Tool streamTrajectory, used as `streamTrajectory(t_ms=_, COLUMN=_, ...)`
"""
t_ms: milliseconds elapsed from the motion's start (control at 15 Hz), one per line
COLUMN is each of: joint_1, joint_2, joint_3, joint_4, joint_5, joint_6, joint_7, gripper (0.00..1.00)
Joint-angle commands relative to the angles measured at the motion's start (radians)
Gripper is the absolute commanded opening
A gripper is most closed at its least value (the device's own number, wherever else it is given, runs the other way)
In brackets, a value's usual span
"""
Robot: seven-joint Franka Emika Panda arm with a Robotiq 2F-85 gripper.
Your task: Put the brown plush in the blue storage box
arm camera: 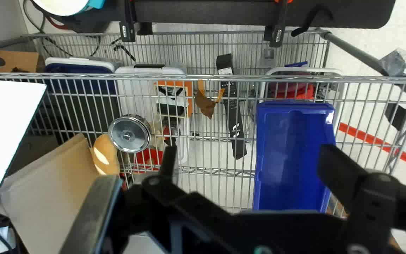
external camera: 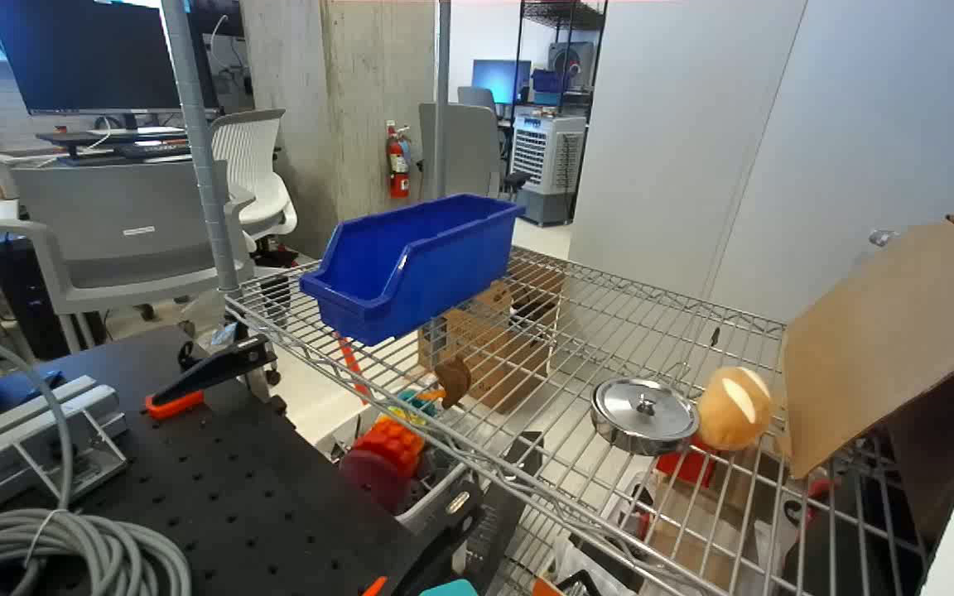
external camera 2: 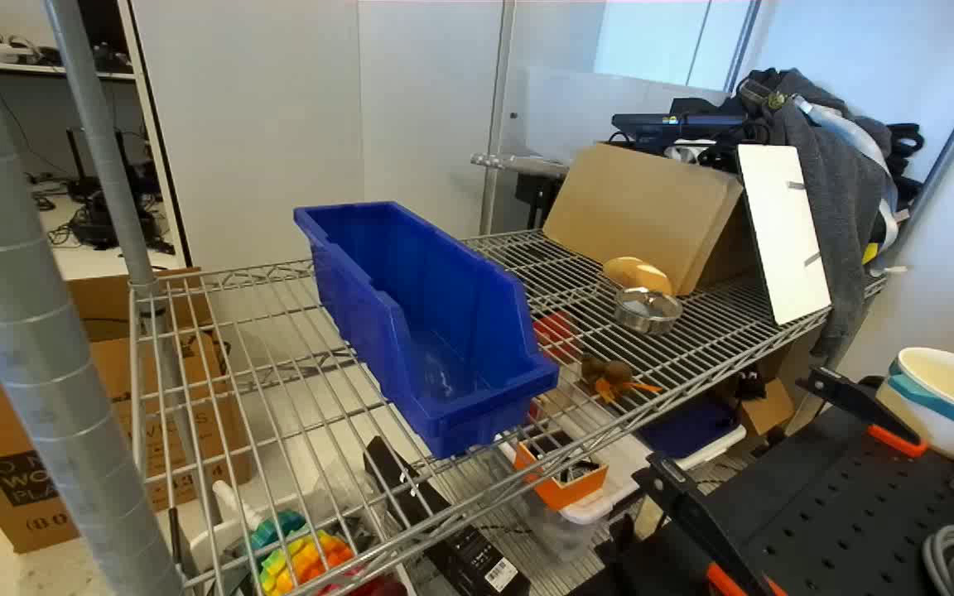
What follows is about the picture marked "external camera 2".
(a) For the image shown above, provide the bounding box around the blue plastic storage bin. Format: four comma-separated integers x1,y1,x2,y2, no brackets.
293,203,556,455

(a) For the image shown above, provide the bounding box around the orange black tool box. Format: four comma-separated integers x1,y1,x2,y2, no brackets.
513,429,610,511

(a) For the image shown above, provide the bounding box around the cardboard box on floor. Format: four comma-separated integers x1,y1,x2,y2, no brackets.
0,277,251,553

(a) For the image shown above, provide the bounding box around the small brown object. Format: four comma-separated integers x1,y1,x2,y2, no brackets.
583,357,636,401

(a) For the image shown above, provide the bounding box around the round silver metal tin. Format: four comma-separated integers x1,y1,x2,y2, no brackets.
615,289,682,333

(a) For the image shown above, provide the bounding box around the brown cardboard sheet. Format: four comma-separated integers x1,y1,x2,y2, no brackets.
542,145,741,293

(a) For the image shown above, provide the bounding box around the rainbow coloured toy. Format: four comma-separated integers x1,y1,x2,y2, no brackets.
247,511,355,596

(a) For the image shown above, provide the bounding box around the white board panel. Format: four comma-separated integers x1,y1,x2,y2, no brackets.
739,145,831,324

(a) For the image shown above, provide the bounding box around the black orange clamp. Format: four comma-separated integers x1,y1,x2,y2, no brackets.
801,367,927,461

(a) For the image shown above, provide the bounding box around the black perforated board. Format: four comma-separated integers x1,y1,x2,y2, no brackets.
706,415,954,596

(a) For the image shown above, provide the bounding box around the grey shelf pole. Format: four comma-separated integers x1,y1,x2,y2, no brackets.
0,0,190,596

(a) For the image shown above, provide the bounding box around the white bowl with teal rim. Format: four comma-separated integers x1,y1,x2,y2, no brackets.
883,347,954,461

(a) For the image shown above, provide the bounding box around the wire shelf rack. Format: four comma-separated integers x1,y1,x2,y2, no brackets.
124,225,835,596

